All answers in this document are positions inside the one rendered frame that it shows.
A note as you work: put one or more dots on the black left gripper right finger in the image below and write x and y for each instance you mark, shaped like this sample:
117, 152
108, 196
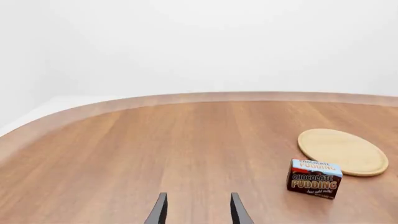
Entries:
238, 212

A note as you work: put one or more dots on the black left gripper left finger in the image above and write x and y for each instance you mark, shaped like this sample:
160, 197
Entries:
158, 211

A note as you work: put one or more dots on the chocolate pudding box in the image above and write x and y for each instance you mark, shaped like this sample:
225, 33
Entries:
314, 180

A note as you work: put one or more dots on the round pale wooden plate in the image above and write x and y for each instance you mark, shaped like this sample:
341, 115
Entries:
342, 150

